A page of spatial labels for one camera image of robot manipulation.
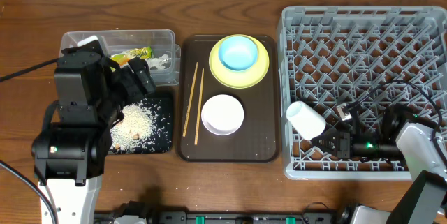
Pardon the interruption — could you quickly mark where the green snack wrapper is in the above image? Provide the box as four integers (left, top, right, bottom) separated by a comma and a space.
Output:
110, 46, 152, 66

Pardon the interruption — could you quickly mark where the white napkin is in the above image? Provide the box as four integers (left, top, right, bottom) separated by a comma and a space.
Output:
145, 54, 171, 70

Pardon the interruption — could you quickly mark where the white cup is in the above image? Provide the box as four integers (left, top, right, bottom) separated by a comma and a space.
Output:
286, 101, 326, 140

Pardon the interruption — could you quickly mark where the white small bowl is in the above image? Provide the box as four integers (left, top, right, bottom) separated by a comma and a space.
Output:
201, 94, 244, 136

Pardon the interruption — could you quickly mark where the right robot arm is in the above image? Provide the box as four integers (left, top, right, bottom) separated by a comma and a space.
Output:
311, 104, 446, 223

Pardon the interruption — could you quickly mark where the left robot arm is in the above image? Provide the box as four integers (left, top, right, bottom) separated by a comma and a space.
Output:
31, 39, 156, 223

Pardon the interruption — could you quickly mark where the spilled rice food waste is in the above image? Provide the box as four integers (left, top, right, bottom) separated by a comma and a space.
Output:
108, 100, 173, 154

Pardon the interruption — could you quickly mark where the black waste tray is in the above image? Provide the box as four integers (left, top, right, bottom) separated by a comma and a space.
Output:
104, 89, 175, 156

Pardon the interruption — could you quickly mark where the grey dishwasher rack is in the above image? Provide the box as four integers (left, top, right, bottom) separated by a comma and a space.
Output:
276, 6, 447, 181

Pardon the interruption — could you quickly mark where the clear plastic bin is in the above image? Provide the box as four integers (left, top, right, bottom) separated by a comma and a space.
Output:
60, 29, 181, 87

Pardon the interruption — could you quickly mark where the left wooden chopstick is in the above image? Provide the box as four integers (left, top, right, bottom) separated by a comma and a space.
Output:
182, 62, 198, 137

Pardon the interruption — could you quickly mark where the brown serving tray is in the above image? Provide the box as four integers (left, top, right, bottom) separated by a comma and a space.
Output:
176, 35, 281, 163

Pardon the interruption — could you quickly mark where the light blue bowl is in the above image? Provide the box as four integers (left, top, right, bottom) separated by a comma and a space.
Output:
218, 36, 258, 72

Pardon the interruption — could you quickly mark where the yellow plate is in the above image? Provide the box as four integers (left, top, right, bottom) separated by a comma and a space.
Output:
209, 34, 270, 89

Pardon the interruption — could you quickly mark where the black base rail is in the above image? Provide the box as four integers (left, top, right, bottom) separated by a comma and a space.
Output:
93, 201, 352, 224

